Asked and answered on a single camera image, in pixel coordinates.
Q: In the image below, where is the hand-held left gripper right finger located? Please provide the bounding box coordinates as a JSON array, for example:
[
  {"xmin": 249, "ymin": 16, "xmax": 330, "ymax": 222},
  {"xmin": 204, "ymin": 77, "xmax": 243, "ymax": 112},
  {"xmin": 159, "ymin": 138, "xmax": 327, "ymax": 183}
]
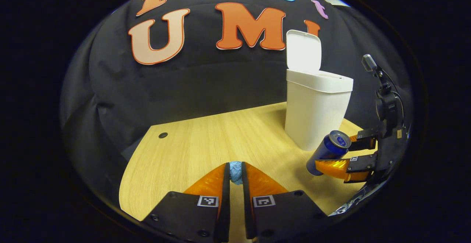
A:
[{"xmin": 241, "ymin": 161, "xmax": 329, "ymax": 242}]

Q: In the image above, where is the blue paper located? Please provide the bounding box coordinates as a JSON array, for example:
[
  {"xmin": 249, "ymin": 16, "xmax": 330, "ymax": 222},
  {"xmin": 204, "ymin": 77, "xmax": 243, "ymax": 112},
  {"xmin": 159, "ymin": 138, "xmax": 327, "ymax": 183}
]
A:
[{"xmin": 229, "ymin": 161, "xmax": 244, "ymax": 185}]

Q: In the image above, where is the white desktop garbage bin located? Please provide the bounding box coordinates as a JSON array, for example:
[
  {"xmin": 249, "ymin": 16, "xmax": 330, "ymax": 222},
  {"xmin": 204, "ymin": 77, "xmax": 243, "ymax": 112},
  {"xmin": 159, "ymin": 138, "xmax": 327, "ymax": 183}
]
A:
[{"xmin": 284, "ymin": 30, "xmax": 354, "ymax": 152}]

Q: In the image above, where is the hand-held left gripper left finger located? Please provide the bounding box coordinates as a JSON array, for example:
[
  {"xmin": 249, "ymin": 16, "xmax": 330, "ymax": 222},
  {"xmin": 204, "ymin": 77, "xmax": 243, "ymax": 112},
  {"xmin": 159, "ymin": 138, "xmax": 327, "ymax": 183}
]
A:
[{"xmin": 142, "ymin": 162, "xmax": 231, "ymax": 243}]

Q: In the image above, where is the blue pop can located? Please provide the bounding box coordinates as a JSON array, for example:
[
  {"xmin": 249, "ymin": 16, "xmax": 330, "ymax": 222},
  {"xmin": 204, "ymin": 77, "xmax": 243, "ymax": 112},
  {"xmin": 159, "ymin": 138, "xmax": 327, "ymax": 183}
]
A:
[{"xmin": 306, "ymin": 130, "xmax": 352, "ymax": 176}]

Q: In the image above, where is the black backdrop cloth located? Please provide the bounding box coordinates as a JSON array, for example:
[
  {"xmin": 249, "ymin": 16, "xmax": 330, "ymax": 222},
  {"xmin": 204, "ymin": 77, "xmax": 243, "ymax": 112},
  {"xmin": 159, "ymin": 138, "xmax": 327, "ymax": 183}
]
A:
[{"xmin": 61, "ymin": 0, "xmax": 413, "ymax": 207}]

